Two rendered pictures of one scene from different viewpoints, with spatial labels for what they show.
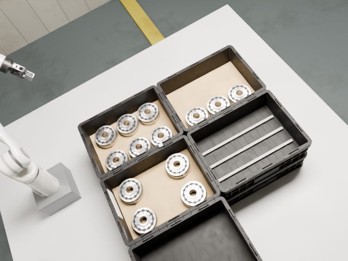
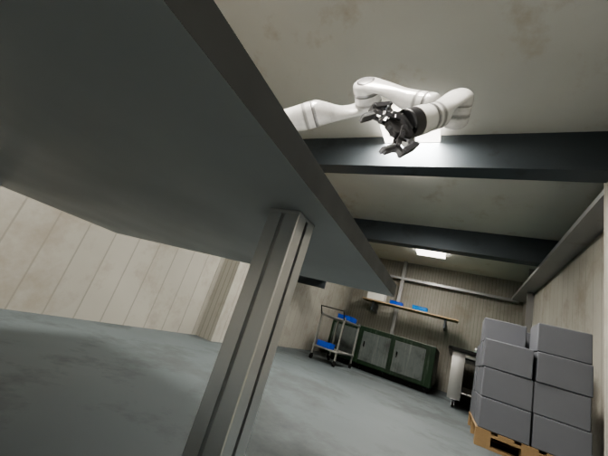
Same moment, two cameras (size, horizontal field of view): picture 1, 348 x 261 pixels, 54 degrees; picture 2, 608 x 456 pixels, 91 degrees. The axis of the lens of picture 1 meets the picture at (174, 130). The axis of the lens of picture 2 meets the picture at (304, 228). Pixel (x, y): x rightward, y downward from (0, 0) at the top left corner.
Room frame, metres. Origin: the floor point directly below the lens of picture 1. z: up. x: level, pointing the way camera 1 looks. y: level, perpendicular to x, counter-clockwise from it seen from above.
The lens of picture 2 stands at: (1.59, 0.04, 0.50)
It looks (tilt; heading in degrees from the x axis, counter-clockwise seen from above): 17 degrees up; 130
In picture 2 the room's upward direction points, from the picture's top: 18 degrees clockwise
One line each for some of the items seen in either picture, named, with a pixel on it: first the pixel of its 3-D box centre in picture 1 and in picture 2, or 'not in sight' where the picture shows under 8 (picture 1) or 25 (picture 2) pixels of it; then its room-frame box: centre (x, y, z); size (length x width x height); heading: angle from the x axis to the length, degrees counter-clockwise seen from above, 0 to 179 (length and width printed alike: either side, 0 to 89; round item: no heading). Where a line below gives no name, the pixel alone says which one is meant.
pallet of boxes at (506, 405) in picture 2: not in sight; (520, 386); (1.55, 3.91, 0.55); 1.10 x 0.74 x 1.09; 100
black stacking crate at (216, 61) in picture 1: (210, 93); not in sight; (0.85, -0.22, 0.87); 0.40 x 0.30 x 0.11; 98
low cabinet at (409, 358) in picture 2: not in sight; (384, 354); (-0.83, 6.80, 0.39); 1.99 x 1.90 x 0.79; 10
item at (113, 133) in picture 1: (105, 135); not in sight; (0.85, 0.30, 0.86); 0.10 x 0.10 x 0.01
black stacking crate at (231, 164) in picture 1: (246, 144); not in sight; (0.55, -0.26, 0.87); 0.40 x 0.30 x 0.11; 98
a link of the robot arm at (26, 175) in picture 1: (17, 167); not in sight; (0.74, 0.62, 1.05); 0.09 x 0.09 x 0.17; 20
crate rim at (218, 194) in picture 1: (158, 187); not in sight; (0.50, 0.14, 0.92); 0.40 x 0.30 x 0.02; 98
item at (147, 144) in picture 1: (139, 147); not in sight; (0.73, 0.17, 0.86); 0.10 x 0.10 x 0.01
